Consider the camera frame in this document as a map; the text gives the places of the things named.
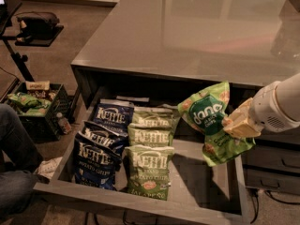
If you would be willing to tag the dark lower drawer unit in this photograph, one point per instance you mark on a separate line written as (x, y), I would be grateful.
(274, 162)

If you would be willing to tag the grey counter cabinet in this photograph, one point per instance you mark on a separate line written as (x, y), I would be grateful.
(249, 42)

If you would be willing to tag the green Kettle bag back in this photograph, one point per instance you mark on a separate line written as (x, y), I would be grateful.
(163, 116)

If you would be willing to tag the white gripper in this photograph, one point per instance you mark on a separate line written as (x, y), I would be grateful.
(266, 110)

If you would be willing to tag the blue Kettle bag back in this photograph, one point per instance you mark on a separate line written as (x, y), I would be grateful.
(114, 114)

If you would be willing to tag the blue Kettle bag middle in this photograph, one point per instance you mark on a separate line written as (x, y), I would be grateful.
(105, 136)

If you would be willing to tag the brown snack box in crate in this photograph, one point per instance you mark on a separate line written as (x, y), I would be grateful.
(40, 86)

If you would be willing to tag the green rice chip bag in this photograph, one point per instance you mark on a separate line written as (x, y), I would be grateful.
(205, 112)

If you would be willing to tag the dark bag on tray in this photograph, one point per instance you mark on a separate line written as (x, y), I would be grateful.
(36, 25)

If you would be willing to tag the white sneaker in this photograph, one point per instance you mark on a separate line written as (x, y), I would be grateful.
(48, 167)

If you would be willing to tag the blue Kettle bag front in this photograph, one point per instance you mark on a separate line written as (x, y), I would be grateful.
(94, 165)

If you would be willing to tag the person's leg in jeans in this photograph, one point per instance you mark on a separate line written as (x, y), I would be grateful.
(16, 187)

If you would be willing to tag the blue kettle bag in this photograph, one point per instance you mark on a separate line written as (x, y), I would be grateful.
(94, 165)
(114, 114)
(105, 136)

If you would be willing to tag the green snack bags in crate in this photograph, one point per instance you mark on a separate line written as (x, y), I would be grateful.
(25, 104)

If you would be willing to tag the open grey top drawer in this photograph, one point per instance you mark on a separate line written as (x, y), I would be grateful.
(199, 195)

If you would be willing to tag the black plastic crate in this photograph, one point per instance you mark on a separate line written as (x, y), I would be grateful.
(40, 121)

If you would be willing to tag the green Kettle jalapeno bag front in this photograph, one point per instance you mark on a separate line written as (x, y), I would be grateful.
(149, 171)

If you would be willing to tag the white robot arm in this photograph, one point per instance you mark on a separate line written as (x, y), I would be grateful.
(275, 108)

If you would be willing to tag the green Kettle bag middle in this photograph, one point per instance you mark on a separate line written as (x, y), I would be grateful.
(149, 136)

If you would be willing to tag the small bottle beside crate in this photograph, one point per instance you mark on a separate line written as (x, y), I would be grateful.
(63, 123)

